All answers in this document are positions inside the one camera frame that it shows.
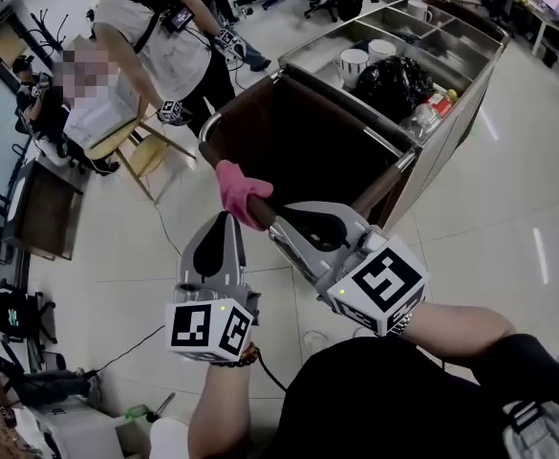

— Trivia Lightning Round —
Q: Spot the light wooden stool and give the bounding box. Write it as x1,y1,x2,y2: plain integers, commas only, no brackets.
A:
85,112,197,200

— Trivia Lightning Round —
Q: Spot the clear bottle red label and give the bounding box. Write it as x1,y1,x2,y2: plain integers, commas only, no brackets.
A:
397,88,460,142

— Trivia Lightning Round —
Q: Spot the steel and wood housekeeping cart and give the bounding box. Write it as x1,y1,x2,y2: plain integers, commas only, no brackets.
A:
278,0,509,231

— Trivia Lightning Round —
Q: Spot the person's right forearm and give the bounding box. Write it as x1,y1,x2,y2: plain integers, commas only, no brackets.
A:
398,301,517,370

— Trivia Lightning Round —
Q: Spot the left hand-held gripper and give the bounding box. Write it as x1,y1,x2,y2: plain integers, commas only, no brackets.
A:
164,210,261,363

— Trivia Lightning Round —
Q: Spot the white sofa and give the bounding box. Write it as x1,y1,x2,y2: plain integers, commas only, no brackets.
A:
147,416,194,459

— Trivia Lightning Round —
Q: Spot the pink cloth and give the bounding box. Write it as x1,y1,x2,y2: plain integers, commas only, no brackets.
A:
215,159,274,231

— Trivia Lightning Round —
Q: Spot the person's left forearm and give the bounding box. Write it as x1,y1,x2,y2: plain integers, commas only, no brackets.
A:
188,351,261,459

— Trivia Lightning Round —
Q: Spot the metal wrist watch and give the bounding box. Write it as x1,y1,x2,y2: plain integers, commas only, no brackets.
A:
388,311,414,337

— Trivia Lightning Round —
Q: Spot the dark wooden cabinet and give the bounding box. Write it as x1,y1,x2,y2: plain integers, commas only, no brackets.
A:
1,158,84,262

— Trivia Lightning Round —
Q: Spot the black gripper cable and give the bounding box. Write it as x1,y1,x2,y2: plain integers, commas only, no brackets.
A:
254,346,288,391

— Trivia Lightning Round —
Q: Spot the black plastic bag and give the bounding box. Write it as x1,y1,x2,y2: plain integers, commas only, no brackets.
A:
355,55,436,126

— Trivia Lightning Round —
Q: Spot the white floor printer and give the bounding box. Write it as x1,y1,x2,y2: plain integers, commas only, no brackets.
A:
34,397,122,459

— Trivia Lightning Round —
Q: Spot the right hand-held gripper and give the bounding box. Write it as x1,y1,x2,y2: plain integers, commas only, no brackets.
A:
268,202,430,338

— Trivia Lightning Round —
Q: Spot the grey backpack shoulder strap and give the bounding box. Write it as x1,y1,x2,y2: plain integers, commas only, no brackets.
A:
501,399,559,459

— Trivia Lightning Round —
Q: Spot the brown fabric laundry hamper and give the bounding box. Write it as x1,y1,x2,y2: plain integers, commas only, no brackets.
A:
421,0,510,42
198,64,417,238

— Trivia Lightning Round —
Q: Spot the white desktop printer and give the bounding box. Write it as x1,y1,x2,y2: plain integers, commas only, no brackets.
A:
63,81,140,150

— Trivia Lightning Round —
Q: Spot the person's white shoe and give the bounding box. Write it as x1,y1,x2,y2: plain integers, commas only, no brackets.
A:
302,330,328,353

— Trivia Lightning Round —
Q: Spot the person's black shirt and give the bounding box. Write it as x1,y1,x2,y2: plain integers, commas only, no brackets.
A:
269,332,559,459

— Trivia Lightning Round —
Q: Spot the dark bead bracelet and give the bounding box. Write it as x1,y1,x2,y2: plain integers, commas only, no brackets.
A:
209,341,261,370

